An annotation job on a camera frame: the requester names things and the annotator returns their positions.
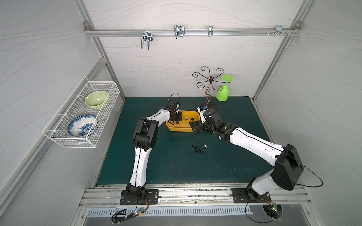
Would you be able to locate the yellow plastic storage box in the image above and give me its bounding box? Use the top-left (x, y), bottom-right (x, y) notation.
top-left (166, 111), bottom-right (200, 132)

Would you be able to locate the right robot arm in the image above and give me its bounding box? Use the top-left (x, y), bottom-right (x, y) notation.
top-left (190, 106), bottom-right (304, 201)

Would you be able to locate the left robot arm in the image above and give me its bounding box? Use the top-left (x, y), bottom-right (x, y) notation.
top-left (126, 98), bottom-right (180, 200)

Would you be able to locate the green plastic goblet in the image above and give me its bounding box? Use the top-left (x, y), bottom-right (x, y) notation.
top-left (216, 75), bottom-right (234, 102)

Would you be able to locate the brown metal cup stand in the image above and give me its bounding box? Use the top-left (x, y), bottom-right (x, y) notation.
top-left (192, 66), bottom-right (224, 108)

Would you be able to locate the green ceramic bowl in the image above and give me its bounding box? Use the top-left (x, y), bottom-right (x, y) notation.
top-left (84, 90), bottom-right (110, 111)

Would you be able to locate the metal double hook middle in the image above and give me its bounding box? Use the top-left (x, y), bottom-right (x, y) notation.
top-left (173, 25), bottom-right (186, 39)

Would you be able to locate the metal double hook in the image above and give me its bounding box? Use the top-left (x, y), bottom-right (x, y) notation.
top-left (141, 30), bottom-right (153, 50)
top-left (173, 25), bottom-right (186, 39)

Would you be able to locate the metal double hook left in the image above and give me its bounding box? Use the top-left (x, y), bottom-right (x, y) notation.
top-left (141, 30), bottom-right (153, 50)

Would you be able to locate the blue white patterned plate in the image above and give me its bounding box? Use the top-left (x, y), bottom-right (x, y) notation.
top-left (67, 115), bottom-right (98, 137)

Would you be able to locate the white vent grille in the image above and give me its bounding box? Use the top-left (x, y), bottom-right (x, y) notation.
top-left (87, 205), bottom-right (253, 218)

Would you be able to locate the metal hook right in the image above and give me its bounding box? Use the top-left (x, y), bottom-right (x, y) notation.
top-left (266, 25), bottom-right (291, 37)

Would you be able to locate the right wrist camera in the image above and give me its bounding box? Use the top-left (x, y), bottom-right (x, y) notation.
top-left (197, 105), bottom-right (207, 123)

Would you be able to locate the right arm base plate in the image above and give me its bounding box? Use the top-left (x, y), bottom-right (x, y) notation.
top-left (229, 188), bottom-right (272, 203)

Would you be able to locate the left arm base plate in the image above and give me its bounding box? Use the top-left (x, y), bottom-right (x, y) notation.
top-left (119, 189), bottom-right (159, 205)

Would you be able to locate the right base cable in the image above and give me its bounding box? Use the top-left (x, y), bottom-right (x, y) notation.
top-left (229, 186), bottom-right (283, 224)

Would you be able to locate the base cable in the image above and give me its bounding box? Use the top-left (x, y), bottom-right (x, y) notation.
top-left (229, 186), bottom-right (283, 224)
top-left (108, 194), bottom-right (149, 224)

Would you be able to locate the aluminium top rail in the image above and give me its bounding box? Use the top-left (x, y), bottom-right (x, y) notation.
top-left (85, 28), bottom-right (302, 38)

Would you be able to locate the white wire basket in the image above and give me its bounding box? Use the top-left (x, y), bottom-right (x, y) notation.
top-left (42, 77), bottom-right (120, 148)

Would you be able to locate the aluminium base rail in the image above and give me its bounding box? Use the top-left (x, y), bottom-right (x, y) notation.
top-left (79, 183), bottom-right (312, 208)

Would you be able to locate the left base cable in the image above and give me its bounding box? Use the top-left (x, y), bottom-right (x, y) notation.
top-left (108, 194), bottom-right (149, 224)

